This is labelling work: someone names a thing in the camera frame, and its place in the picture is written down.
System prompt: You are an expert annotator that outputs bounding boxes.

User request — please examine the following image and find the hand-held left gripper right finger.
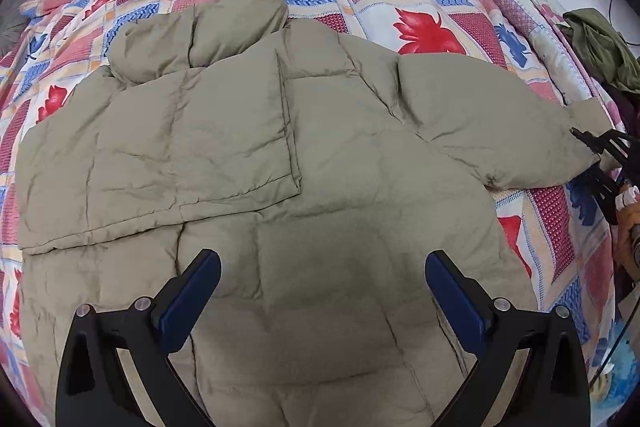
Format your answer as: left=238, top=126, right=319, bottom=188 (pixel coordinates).
left=424, top=250, right=592, bottom=427

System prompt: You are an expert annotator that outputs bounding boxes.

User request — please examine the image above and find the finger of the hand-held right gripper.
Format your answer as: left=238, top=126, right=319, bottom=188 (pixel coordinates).
left=575, top=168, right=625, bottom=227
left=570, top=127, right=635, bottom=168

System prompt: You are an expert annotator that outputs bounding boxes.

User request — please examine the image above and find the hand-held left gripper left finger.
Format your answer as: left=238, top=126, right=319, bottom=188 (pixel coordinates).
left=54, top=248, right=222, bottom=427

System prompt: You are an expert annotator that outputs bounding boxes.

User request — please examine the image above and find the khaki puffer jacket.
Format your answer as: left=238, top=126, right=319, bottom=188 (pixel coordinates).
left=14, top=0, right=613, bottom=427

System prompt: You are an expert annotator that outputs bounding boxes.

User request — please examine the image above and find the person's right hand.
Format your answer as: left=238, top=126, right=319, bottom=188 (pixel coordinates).
left=615, top=185, right=640, bottom=289

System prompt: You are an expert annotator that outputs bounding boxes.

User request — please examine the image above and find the olive green cloth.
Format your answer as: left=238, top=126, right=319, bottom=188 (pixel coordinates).
left=559, top=8, right=640, bottom=95

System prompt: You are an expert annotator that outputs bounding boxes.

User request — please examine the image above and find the blue printed cloth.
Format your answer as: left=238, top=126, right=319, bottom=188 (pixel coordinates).
left=592, top=342, right=640, bottom=413

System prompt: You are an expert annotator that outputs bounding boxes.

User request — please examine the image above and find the black cable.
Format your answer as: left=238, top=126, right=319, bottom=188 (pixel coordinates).
left=587, top=297, right=632, bottom=390

